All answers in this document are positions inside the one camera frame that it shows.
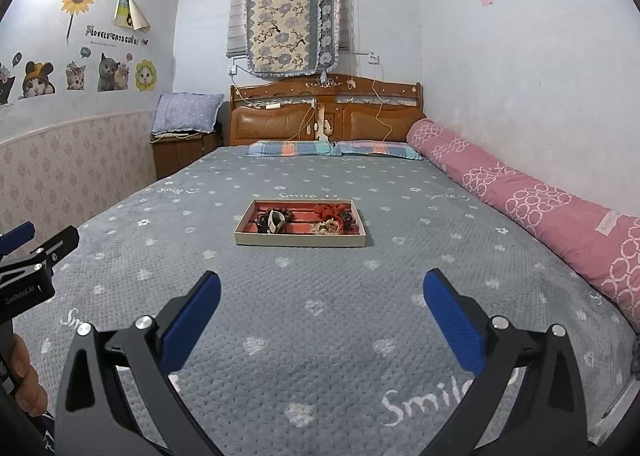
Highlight pink rolled quilt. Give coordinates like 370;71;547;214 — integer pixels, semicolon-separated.
407;118;639;329

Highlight striped pillow right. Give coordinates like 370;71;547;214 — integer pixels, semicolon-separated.
334;140;423;160

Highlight striped pillow left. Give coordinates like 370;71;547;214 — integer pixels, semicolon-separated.
246;141;340;157

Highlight floral hanging curtain cloth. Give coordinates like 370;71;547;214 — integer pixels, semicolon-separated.
245;0;340;79

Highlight black hair claw clip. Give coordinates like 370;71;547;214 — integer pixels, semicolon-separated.
337;210;355;233

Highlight striped pillow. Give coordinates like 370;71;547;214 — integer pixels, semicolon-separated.
246;141;340;157
334;140;423;160

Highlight orange charging cable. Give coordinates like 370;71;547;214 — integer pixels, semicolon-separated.
370;55;396;143

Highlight lavender dotted cushion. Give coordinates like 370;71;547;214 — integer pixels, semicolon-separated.
151;92;224;135

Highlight black braided leather bracelet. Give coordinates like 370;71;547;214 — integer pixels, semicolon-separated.
254;208;296;235

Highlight cream tray with red lining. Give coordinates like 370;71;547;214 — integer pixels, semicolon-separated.
234;199;367;248

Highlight brown wooden nightstand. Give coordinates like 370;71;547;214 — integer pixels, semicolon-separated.
151;133;222;180

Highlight person's hand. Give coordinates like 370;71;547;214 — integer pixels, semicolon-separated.
11;334;48;417

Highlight cream satin scrunchie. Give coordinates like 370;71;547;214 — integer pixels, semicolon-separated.
311;218;344;236

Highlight grey patterned bedspread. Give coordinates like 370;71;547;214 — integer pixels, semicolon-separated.
14;147;634;455

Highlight brown wooden headboard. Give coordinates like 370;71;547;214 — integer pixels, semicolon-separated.
229;74;424;145

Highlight cat wall stickers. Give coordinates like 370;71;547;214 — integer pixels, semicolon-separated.
1;0;177;112

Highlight rust orange scrunchie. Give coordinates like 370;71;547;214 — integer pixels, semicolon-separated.
314;204;350;221

